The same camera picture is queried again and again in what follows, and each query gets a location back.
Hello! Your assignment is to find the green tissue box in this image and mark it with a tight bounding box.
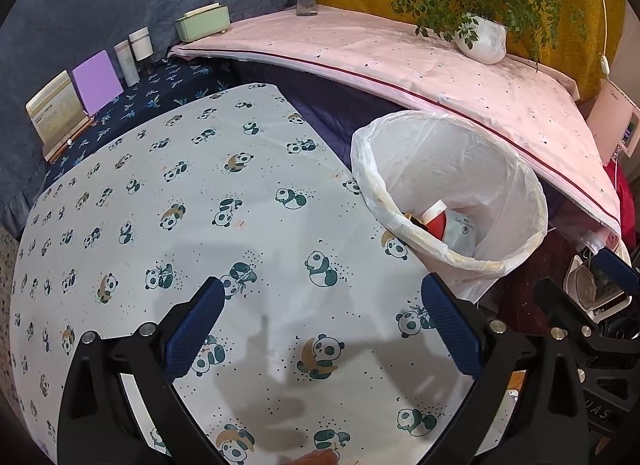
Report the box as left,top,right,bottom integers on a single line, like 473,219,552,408
175,3,232,43

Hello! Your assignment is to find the trash bin with white bag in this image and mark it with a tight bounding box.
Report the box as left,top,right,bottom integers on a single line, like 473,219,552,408
350,111,548,303

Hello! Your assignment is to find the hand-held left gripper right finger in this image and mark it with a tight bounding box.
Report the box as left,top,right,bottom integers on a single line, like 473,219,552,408
421,272,593,465

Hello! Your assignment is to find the navy patterned cloth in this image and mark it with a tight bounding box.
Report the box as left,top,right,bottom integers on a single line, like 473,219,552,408
42,57,236,190

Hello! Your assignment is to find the potted green plant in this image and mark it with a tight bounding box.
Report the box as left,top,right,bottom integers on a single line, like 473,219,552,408
355,0,588,70

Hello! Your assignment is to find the white printed packet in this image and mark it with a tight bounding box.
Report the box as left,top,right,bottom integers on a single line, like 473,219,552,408
442,211,478,257

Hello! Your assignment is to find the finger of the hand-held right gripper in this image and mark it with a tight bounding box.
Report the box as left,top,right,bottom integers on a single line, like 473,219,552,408
595,249,640,301
534,279,601,346

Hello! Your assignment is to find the white cable with switch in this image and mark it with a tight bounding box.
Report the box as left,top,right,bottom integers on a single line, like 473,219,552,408
592,0,613,78

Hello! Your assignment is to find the blue-grey backdrop cloth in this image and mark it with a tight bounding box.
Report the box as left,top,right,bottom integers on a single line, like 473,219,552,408
0,0,301,236

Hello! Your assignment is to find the pink cloth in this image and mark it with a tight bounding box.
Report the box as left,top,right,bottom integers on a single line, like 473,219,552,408
167,5,623,241

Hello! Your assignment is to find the white bottle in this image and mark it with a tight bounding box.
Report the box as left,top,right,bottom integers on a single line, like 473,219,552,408
113,40,141,88

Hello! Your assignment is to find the beige book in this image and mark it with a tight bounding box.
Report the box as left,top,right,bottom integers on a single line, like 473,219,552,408
26,70,93,160

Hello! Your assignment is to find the dark purple cloth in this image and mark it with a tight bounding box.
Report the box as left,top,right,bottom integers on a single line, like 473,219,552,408
232,60,401,176

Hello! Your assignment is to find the red cloth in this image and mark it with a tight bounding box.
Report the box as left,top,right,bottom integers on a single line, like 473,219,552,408
602,162,626,241

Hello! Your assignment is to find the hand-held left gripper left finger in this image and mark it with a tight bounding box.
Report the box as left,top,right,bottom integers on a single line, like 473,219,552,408
57,276,226,465

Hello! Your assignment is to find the white plastic appliance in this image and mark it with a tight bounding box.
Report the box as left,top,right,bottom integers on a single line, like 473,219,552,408
564,251,633,323

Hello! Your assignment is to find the white jar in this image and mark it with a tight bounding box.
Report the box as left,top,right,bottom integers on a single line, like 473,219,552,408
128,27,154,63

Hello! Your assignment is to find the panda print tablecloth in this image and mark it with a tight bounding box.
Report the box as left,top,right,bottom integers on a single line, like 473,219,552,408
7,82,521,465

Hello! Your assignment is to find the pink appliance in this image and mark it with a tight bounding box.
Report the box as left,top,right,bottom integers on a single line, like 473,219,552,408
585,82,640,158

